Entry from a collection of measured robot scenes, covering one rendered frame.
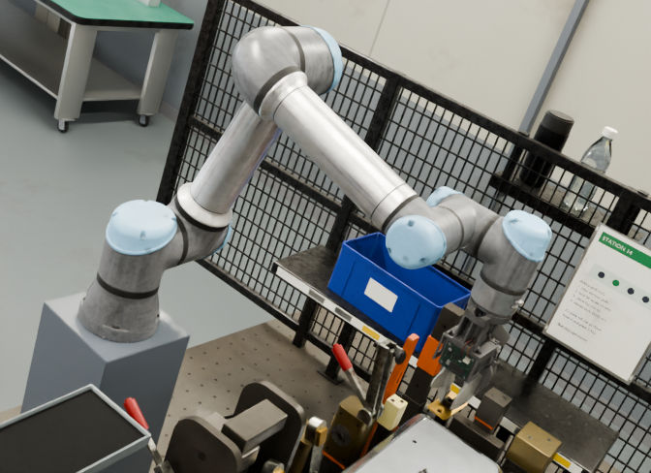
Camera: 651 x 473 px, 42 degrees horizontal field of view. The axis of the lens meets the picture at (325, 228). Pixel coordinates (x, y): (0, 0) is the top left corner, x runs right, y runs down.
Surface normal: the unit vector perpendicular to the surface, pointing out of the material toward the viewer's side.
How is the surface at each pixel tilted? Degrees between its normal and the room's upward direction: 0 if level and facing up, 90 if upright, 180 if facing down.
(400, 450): 0
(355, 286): 90
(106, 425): 0
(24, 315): 0
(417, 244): 90
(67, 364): 90
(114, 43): 90
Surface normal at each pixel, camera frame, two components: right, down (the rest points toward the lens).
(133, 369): 0.72, 0.50
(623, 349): -0.55, 0.19
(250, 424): 0.31, -0.86
